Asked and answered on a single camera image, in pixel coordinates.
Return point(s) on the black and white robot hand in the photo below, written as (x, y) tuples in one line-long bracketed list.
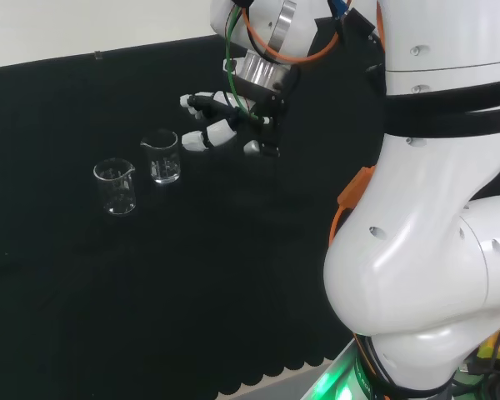
[(266, 108)]

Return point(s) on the plain clear glass beaker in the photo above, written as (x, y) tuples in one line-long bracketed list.
[(165, 166)]

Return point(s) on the clear beaker with printed scale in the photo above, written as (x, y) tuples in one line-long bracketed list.
[(116, 196)]

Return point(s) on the black bench cloth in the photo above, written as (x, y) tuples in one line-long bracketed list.
[(191, 250)]

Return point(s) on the clear cloth clip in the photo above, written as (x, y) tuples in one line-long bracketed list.
[(97, 55)]

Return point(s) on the yellow stop button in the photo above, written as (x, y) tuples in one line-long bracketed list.
[(493, 348)]

